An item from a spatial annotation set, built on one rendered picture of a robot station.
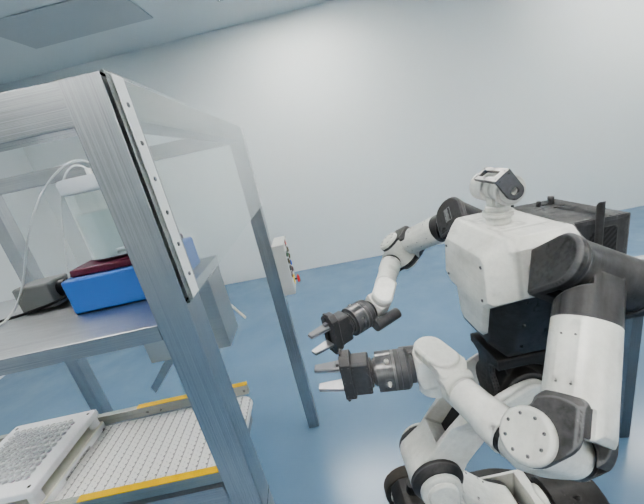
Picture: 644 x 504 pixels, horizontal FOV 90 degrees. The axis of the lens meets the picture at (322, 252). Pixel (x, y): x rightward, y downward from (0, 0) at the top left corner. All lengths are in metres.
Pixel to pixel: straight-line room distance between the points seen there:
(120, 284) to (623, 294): 0.87
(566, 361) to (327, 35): 3.90
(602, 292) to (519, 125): 4.04
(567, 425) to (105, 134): 0.73
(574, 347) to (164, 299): 0.62
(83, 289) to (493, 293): 0.83
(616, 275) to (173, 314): 0.69
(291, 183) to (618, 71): 3.84
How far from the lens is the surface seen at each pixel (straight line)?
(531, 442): 0.58
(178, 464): 1.01
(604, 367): 0.61
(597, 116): 5.08
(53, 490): 1.16
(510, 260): 0.71
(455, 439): 1.04
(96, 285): 0.78
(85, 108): 0.56
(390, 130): 4.08
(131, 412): 1.23
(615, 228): 0.87
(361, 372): 0.76
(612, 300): 0.63
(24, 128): 0.61
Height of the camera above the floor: 1.49
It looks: 18 degrees down
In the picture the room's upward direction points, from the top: 12 degrees counter-clockwise
